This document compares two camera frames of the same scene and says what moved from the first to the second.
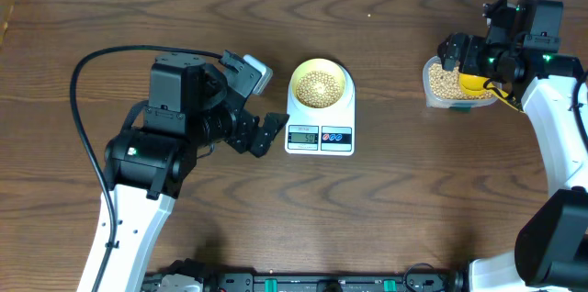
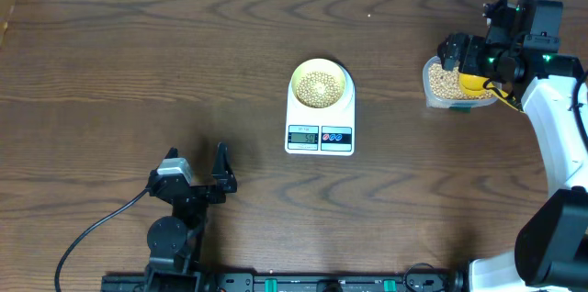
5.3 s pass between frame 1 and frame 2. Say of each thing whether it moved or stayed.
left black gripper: moved
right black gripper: stayed
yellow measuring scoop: stayed
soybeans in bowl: stayed
